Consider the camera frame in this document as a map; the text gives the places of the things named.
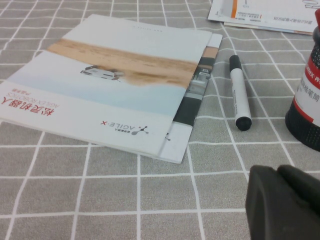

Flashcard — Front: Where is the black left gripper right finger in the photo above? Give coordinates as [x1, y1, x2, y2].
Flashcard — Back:
[277, 164, 320, 210]

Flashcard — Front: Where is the white orange ROS book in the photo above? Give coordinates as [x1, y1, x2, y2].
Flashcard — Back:
[230, 0, 320, 29]

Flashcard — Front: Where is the grey checked tablecloth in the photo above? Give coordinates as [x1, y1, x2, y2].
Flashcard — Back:
[0, 0, 320, 240]

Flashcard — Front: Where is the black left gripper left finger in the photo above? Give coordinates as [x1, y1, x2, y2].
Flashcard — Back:
[245, 165, 320, 240]

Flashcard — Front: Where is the AgileX brochure with dark strip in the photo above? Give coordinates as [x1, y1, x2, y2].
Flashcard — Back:
[134, 32, 224, 165]

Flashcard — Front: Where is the AgileX brochure with desert photo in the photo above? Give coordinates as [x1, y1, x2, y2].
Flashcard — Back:
[0, 13, 213, 160]

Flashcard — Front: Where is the white marker with black cap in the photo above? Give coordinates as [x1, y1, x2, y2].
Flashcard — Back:
[229, 54, 253, 132]

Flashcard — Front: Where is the black mesh pen holder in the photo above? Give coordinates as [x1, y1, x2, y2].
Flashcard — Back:
[284, 23, 320, 153]

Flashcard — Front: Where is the white brochure with small logo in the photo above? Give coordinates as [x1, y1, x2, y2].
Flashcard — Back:
[207, 0, 320, 36]

